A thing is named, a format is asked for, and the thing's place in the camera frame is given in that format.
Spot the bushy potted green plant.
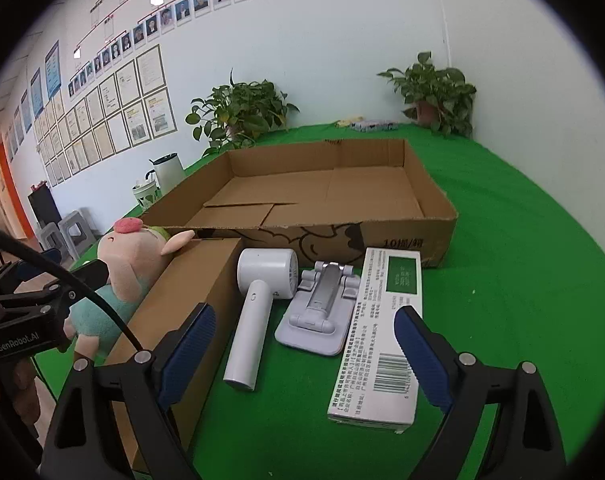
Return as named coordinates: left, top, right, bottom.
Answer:
left=185, top=69, right=300, bottom=158

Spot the plush pig toy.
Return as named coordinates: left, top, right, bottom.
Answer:
left=65, top=217, right=196, bottom=366

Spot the grey folding phone stand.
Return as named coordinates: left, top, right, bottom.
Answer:
left=274, top=260, right=364, bottom=357

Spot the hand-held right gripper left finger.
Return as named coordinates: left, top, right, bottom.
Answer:
left=41, top=303, right=217, bottom=480

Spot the green plant in terracotta pot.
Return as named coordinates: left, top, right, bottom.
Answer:
left=377, top=51, right=478, bottom=138

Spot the white medicine box green label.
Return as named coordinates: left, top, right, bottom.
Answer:
left=326, top=247, right=423, bottom=433

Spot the long brown cardboard box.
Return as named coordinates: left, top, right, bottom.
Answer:
left=104, top=236, right=244, bottom=473

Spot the row of portrait photos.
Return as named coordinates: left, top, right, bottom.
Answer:
left=67, top=0, right=278, bottom=101

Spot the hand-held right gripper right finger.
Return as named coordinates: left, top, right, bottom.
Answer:
left=392, top=304, right=568, bottom=480

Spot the white handheld fan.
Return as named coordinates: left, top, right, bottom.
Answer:
left=223, top=248, right=299, bottom=393

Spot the person's left hand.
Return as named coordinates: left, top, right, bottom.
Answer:
left=0, top=357, right=40, bottom=441

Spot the black cabinet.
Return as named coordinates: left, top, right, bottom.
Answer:
left=28, top=183, right=63, bottom=231

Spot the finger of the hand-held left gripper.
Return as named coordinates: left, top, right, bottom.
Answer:
left=0, top=259, right=46, bottom=293
left=42, top=261, right=111, bottom=306

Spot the white kettle with dark lid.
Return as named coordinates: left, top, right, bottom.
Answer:
left=148, top=154, right=186, bottom=196

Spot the grey plastic stool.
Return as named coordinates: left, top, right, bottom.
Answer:
left=40, top=222, right=66, bottom=263
left=57, top=208, right=100, bottom=261

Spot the white leaf-patterned cup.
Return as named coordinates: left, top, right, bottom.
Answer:
left=132, top=180, right=159, bottom=209

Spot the cardboard tray box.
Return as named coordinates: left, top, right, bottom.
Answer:
left=138, top=138, right=458, bottom=268

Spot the black cable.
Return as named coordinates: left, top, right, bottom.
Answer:
left=0, top=225, right=146, bottom=356

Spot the wall of framed certificates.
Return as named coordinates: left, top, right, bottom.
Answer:
left=2, top=45, right=178, bottom=188

